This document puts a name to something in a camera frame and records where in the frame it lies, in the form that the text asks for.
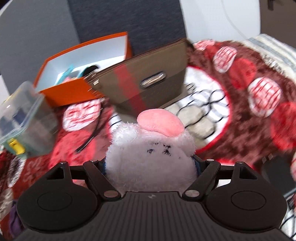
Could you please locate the clear plastic storage box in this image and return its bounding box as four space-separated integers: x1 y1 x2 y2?
1 81 58 158

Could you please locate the teal packet in box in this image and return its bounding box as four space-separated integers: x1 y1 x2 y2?
55 65 90 85

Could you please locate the brown red-striped handbag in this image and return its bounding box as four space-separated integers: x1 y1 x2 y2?
84 39 188 116

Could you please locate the striped white grey cloth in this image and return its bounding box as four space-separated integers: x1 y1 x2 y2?
241 34 296 83

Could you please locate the purple fleece cloth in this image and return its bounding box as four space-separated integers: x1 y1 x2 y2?
9 200 25 238

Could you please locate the dark grey felt panel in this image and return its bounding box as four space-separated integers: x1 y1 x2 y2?
68 0 186 55

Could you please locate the black bag strap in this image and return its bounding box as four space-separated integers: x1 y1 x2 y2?
75 101 105 154

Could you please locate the black fuzzy pompom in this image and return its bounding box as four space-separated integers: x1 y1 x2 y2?
81 65 99 77

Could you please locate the orange cardboard box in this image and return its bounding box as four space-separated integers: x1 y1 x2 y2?
34 32 132 107

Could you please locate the red white patterned blanket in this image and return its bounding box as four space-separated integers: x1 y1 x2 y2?
1 40 295 240

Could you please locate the white pink plush toy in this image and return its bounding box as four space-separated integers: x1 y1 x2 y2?
105 108 198 194

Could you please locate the light grey felt panel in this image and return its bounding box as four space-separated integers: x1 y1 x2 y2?
1 1 80 93

